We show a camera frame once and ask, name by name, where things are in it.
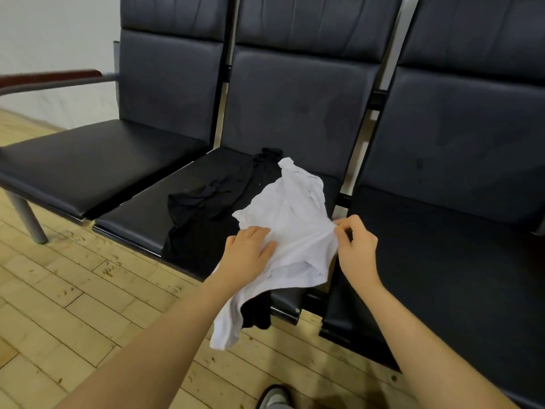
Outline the pile of clothes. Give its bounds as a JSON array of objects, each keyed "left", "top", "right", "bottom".
[{"left": 161, "top": 146, "right": 288, "bottom": 331}]

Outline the person's right hand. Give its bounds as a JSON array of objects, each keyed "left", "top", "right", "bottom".
[{"left": 331, "top": 214, "right": 382, "bottom": 289}]

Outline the white t-shirt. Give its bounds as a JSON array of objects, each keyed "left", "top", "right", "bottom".
[{"left": 208, "top": 156, "right": 341, "bottom": 353}]

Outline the grey metal bench leg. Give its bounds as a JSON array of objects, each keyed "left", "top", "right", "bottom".
[{"left": 3, "top": 189, "right": 51, "bottom": 246}]

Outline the person's black shoe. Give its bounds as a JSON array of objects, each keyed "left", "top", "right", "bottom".
[{"left": 257, "top": 384, "right": 297, "bottom": 409}]

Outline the brown wooden bench armrest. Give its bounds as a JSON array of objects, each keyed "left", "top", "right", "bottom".
[{"left": 0, "top": 69, "right": 122, "bottom": 98}]

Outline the person's left forearm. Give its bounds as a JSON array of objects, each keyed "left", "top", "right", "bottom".
[{"left": 55, "top": 278, "right": 244, "bottom": 409}]

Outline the person's right forearm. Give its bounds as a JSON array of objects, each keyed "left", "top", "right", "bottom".
[{"left": 351, "top": 275, "right": 521, "bottom": 409}]

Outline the person's left hand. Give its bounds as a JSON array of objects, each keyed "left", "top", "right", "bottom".
[{"left": 206, "top": 224, "right": 280, "bottom": 292}]

